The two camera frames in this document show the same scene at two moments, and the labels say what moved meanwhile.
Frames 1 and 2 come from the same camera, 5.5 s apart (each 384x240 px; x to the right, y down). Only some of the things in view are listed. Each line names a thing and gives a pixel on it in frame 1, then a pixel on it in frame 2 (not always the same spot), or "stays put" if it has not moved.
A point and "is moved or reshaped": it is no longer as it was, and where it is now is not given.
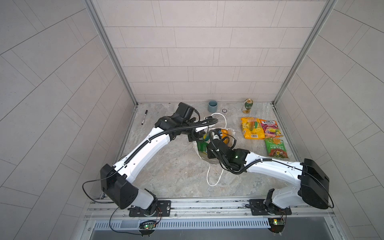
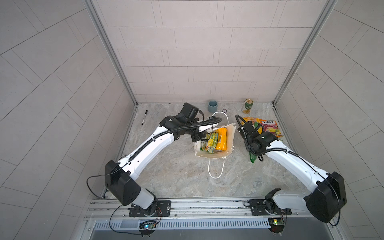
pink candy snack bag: [270, 128] stays put
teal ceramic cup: [212, 106] stays put
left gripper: [196, 136] stays put
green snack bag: [202, 144] is moved or reshaped
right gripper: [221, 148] → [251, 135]
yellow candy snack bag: [252, 128] stays put
